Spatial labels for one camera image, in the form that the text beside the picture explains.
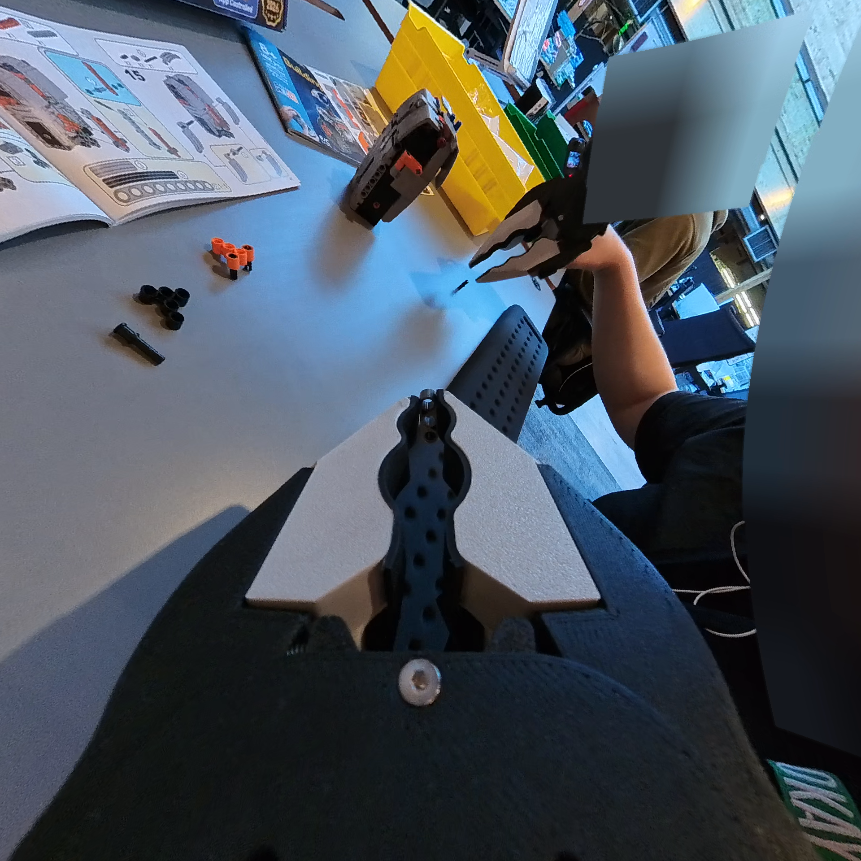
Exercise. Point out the dark blue fabric chair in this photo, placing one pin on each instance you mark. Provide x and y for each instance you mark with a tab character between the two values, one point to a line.
713	340

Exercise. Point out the black toy connector cluster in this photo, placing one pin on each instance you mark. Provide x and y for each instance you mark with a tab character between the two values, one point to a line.
165	303

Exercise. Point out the black perforated chair back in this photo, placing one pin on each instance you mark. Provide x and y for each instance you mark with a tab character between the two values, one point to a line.
501	370

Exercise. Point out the open building instruction booklet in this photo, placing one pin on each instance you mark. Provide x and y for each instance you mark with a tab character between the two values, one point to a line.
134	134

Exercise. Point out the dark box with gold badge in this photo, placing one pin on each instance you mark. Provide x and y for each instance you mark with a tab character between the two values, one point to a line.
235	10

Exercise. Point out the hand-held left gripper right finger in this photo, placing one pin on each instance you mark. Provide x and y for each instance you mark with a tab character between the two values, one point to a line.
518	538

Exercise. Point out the long black toy axle pin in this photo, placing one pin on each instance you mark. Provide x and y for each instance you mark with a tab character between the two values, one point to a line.
138	344

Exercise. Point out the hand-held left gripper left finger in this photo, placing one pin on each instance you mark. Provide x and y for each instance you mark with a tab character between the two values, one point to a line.
323	538

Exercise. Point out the yellow plastic bin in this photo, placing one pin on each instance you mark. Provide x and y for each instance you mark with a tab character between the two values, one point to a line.
471	134

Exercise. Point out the green plastic bin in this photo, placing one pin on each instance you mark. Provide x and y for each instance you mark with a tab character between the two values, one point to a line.
541	144

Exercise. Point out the orange toy connector pieces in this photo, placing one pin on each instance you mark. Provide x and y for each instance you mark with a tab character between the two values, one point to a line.
230	254

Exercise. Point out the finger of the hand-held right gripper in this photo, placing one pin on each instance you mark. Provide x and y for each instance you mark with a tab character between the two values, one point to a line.
524	266
521	225

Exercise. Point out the grey desk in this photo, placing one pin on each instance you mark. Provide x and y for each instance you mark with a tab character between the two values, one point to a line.
235	403

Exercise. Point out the dark bag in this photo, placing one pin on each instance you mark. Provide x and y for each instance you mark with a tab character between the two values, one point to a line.
568	356

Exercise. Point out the grey toy brick robot model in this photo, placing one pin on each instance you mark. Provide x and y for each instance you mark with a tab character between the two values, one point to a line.
397	161

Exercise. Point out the blue toy catalogue booklet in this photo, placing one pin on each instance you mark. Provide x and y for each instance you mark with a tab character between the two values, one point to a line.
316	101

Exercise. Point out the person's black shirt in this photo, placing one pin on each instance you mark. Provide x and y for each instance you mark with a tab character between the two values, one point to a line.
693	471

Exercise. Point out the person's right forearm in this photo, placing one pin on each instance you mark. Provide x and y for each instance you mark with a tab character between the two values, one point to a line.
629	350

